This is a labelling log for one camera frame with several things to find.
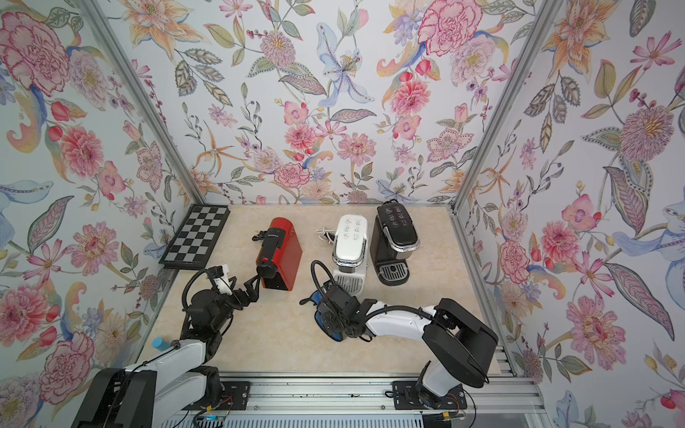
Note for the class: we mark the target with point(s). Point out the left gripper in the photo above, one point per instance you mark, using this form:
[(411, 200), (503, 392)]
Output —
[(243, 301)]

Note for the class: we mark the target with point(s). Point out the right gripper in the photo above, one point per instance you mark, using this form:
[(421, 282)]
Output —
[(331, 322)]

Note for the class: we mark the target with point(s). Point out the red coffee machine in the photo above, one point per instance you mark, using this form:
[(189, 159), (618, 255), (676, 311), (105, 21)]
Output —
[(280, 255)]

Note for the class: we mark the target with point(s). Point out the blue grey cleaning cloth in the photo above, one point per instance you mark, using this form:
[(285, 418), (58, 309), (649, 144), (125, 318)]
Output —
[(316, 300)]

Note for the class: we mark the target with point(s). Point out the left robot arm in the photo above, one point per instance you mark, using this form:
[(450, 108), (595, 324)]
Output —
[(148, 394)]

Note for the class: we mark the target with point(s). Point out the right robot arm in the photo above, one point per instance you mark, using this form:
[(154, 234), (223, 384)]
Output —
[(461, 344)]

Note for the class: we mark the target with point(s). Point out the white coffee machine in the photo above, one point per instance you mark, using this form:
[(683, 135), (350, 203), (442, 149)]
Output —
[(350, 254)]

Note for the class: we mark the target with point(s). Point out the black coffee machine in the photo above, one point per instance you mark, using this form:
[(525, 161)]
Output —
[(393, 241)]

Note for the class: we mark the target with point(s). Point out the black white chessboard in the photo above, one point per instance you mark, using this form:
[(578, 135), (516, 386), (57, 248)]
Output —
[(193, 244)]

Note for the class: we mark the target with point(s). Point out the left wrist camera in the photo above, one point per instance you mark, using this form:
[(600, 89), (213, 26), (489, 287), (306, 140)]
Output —
[(220, 281)]

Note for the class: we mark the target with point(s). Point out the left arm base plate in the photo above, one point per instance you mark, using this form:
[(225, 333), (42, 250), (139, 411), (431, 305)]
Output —
[(232, 395)]

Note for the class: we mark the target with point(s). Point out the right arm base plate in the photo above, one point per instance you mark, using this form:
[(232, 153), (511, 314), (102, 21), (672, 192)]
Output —
[(407, 395)]

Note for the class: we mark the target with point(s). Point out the aluminium front rail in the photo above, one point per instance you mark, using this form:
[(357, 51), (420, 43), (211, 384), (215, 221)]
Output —
[(337, 394)]

